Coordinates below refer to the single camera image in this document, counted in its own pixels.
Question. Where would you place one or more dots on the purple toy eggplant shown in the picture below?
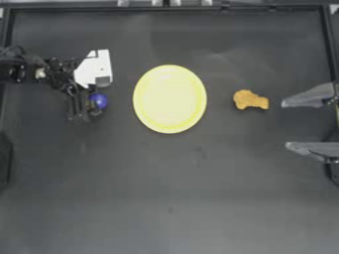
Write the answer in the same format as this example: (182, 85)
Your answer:
(99, 100)

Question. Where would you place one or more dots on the yellow round plate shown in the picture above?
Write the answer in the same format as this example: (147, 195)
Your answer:
(170, 99)

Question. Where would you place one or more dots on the toy fried chicken piece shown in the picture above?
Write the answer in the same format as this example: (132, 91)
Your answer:
(250, 100)

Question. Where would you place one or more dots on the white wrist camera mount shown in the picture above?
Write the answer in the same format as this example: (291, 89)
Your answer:
(95, 67)

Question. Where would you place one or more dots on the black metal frame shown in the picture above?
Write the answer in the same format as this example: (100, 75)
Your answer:
(176, 7)

